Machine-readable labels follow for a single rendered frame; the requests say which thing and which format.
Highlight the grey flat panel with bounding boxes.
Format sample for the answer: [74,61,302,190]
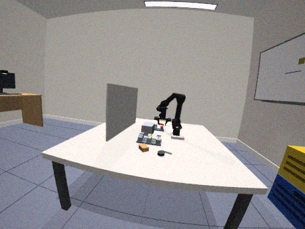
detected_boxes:
[105,83,138,141]

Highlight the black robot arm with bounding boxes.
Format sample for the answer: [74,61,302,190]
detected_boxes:
[156,93,186,136]

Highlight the orange box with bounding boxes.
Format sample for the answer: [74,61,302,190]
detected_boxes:
[138,143,149,152]

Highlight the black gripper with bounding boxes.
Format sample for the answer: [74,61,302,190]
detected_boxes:
[154,113,171,126]

